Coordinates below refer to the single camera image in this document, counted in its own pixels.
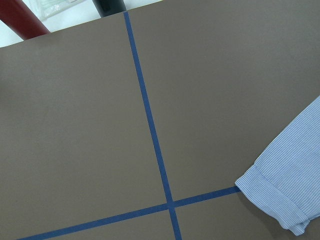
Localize light blue striped shirt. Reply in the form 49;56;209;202
235;98;320;236

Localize black bottle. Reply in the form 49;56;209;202
92;0;127;18

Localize plastic bag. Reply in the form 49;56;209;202
35;0;83;20

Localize red bottle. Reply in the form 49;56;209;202
0;0;50;40

